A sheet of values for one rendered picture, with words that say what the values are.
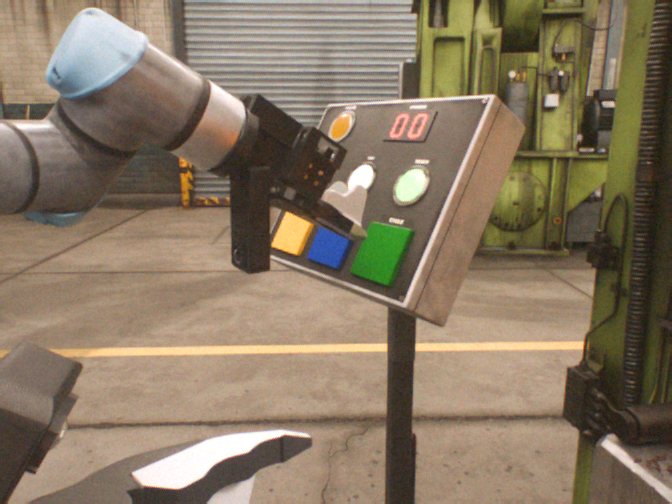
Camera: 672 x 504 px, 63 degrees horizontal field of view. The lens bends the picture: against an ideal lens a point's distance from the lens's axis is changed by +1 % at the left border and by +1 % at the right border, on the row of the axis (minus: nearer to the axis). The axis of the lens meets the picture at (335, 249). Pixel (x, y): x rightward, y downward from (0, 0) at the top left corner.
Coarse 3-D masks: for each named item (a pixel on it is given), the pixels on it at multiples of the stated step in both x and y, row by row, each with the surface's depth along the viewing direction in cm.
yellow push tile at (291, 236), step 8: (288, 216) 85; (296, 216) 83; (288, 224) 84; (296, 224) 83; (304, 224) 81; (312, 224) 80; (280, 232) 85; (288, 232) 83; (296, 232) 82; (304, 232) 80; (280, 240) 84; (288, 240) 82; (296, 240) 81; (304, 240) 80; (280, 248) 83; (288, 248) 82; (296, 248) 80
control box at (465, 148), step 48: (480, 96) 66; (384, 144) 76; (432, 144) 69; (480, 144) 65; (384, 192) 72; (432, 192) 66; (480, 192) 66; (432, 240) 63; (384, 288) 65; (432, 288) 64
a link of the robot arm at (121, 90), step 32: (64, 32) 45; (96, 32) 41; (128, 32) 43; (64, 64) 41; (96, 64) 41; (128, 64) 42; (160, 64) 44; (64, 96) 44; (96, 96) 43; (128, 96) 43; (160, 96) 44; (192, 96) 46; (96, 128) 45; (128, 128) 45; (160, 128) 46; (192, 128) 47
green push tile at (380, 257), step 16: (384, 224) 69; (368, 240) 70; (384, 240) 67; (400, 240) 65; (368, 256) 68; (384, 256) 66; (400, 256) 65; (352, 272) 69; (368, 272) 67; (384, 272) 65
